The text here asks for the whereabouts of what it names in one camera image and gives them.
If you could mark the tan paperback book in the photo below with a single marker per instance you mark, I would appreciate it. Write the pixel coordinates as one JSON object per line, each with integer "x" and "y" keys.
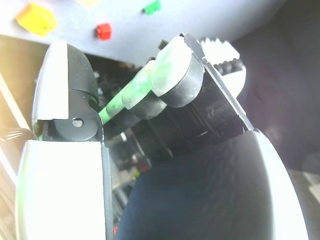
{"x": 87, "y": 2}

